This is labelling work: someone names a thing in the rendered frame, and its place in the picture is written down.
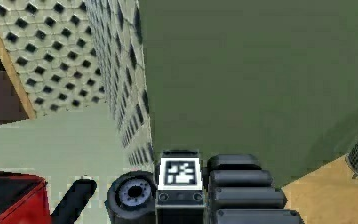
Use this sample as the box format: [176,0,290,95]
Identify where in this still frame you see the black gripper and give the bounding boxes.
[106,170,158,224]

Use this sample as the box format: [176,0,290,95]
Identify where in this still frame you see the black bar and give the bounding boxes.
[51,178,98,224]

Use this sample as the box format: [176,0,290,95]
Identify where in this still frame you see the red and black box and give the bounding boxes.
[0,167,52,224]

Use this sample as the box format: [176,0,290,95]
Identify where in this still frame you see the light wooden door frame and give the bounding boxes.
[0,11,38,121]

